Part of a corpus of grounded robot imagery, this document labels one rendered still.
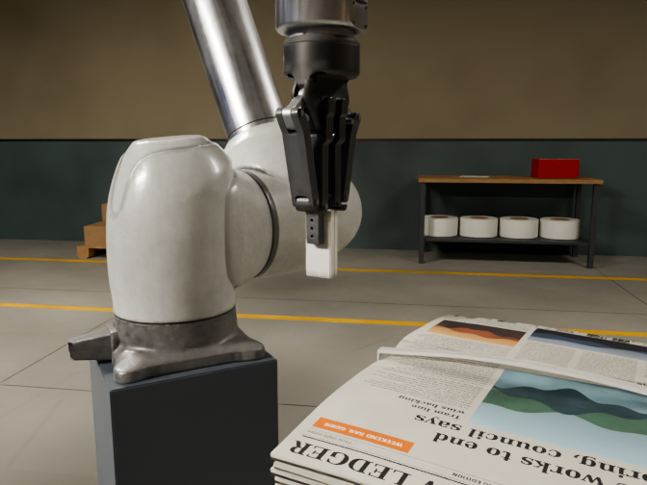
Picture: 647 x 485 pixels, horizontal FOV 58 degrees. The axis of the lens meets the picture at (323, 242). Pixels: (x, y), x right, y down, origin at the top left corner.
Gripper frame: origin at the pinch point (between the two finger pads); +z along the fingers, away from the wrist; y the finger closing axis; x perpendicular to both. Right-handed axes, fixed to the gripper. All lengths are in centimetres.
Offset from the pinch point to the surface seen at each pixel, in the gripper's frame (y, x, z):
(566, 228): 590, 56, 78
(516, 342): 8.0, -18.4, 9.8
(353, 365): 233, 117, 116
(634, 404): -2.9, -29.5, 9.5
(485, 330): 10.2, -14.6, 9.9
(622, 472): -12.8, -29.4, 10.0
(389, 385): -8.8, -11.8, 9.7
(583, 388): -1.5, -25.8, 9.5
